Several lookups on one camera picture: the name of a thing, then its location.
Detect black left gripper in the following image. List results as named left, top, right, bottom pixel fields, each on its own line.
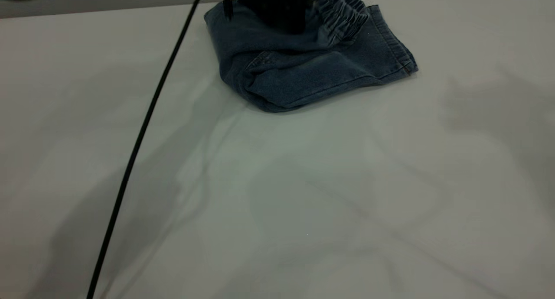
left=237, top=0, right=317, bottom=36

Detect blue denim shorts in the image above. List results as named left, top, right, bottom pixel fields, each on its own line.
left=204, top=0, right=419, bottom=113

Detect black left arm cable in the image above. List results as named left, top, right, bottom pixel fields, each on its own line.
left=87, top=0, right=208, bottom=299

